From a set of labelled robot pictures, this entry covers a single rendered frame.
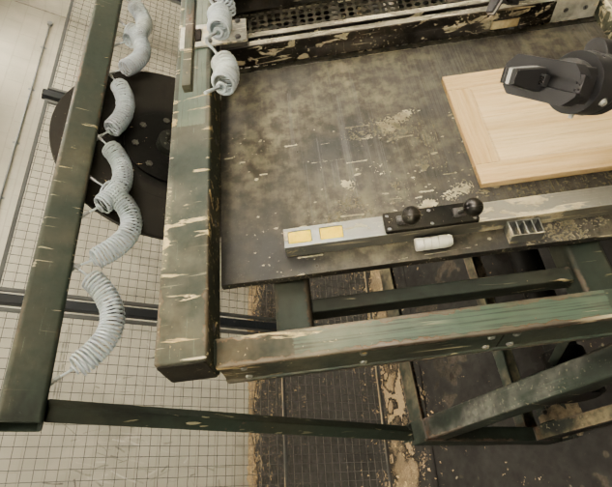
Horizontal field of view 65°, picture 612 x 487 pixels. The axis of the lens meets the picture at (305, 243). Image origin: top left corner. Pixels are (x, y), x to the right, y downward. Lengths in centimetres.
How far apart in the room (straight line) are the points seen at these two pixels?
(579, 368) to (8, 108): 647
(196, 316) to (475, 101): 88
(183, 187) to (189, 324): 33
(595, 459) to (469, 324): 164
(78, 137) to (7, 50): 585
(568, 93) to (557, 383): 106
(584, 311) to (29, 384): 121
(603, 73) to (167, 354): 82
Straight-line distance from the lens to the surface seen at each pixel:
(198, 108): 130
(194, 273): 99
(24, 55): 755
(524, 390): 171
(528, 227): 116
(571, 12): 171
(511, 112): 137
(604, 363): 156
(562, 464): 264
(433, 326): 96
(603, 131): 139
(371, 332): 94
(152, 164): 181
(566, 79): 75
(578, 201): 119
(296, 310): 106
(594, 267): 120
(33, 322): 141
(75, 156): 171
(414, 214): 95
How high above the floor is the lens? 211
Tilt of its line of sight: 25 degrees down
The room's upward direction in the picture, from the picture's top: 79 degrees counter-clockwise
